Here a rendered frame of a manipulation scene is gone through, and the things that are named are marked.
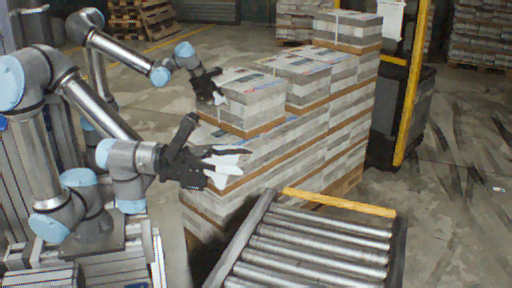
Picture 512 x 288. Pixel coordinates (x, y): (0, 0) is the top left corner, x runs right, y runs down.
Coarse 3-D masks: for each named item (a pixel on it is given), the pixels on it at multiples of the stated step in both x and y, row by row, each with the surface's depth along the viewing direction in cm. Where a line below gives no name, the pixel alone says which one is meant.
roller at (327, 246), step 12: (264, 228) 125; (276, 228) 125; (288, 240) 122; (300, 240) 121; (312, 240) 120; (324, 240) 119; (324, 252) 118; (336, 252) 116; (348, 252) 115; (360, 252) 114; (372, 252) 114; (384, 252) 114; (384, 264) 111
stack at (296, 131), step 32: (352, 96) 234; (288, 128) 193; (320, 128) 218; (256, 160) 183; (288, 160) 203; (320, 160) 231; (192, 192) 192; (256, 192) 191; (320, 192) 247; (192, 224) 206; (224, 224) 181
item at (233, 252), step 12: (264, 192) 143; (276, 192) 143; (264, 204) 136; (252, 216) 130; (240, 228) 125; (252, 228) 125; (240, 240) 120; (228, 252) 115; (240, 252) 115; (228, 264) 110; (216, 276) 106
